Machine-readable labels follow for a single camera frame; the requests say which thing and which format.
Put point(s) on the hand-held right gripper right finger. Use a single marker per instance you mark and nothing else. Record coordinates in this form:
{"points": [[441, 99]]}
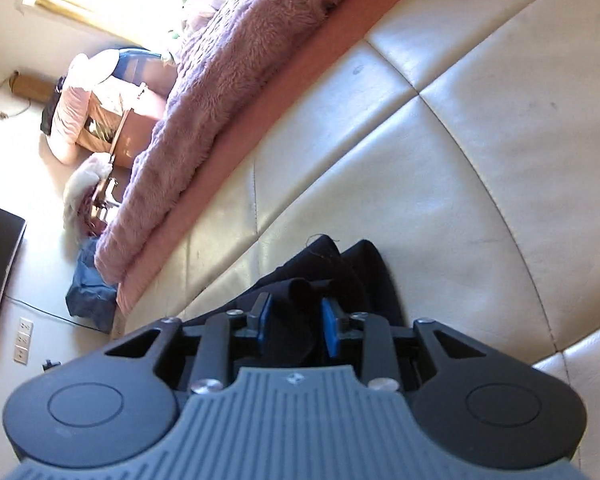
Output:
{"points": [[331, 330]]}

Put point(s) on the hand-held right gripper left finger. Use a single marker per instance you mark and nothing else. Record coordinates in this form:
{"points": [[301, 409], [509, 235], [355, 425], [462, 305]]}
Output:
{"points": [[264, 322]]}

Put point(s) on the black pants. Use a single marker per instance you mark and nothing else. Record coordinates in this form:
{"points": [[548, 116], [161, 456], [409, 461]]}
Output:
{"points": [[365, 280]]}

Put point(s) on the cream leather mattress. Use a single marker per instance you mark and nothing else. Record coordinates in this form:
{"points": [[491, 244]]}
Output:
{"points": [[430, 160]]}

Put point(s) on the metal folding stand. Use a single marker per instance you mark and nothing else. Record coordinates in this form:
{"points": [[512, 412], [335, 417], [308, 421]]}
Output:
{"points": [[105, 200]]}

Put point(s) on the brown storage box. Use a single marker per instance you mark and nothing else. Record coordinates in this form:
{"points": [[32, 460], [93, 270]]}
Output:
{"points": [[135, 135]]}

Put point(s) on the white cloth pile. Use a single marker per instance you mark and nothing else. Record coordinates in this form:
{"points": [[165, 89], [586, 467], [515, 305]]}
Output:
{"points": [[82, 185]]}

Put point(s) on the coral pink bed sheet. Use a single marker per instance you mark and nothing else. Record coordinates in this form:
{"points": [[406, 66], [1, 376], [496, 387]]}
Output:
{"points": [[285, 85]]}

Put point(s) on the pink fluffy blanket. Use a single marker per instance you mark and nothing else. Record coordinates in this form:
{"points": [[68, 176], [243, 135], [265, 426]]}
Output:
{"points": [[210, 85]]}

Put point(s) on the pink folded quilt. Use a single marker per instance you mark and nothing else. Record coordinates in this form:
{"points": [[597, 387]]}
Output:
{"points": [[72, 110]]}

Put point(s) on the blue mesh laundry basket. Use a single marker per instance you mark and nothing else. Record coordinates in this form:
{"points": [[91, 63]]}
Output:
{"points": [[140, 62]]}

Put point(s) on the black bag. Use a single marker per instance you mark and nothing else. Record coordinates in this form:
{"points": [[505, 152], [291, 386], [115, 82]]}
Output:
{"points": [[50, 112]]}

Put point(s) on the white wall sockets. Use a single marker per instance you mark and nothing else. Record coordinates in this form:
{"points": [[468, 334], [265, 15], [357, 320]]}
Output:
{"points": [[24, 340]]}

